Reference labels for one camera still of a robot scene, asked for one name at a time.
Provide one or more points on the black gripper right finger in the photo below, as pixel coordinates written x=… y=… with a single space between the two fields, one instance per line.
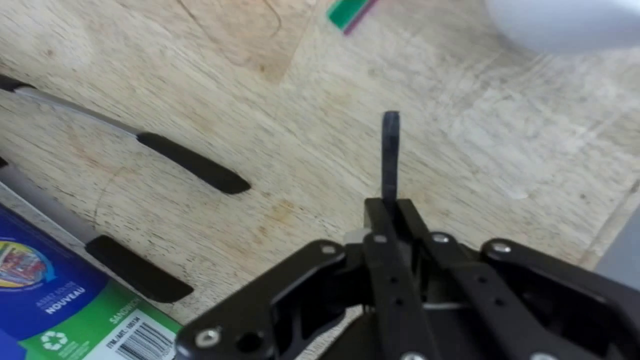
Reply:
x=481 y=287

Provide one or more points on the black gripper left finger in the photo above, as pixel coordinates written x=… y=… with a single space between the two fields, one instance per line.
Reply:
x=386 y=280

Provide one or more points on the white ceramic cup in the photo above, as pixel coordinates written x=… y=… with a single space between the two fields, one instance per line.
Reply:
x=566 y=23

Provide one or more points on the green stick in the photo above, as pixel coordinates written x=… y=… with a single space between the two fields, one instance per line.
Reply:
x=351 y=12

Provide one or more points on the blue green cardboard box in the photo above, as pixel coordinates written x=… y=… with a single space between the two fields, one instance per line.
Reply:
x=60 y=307

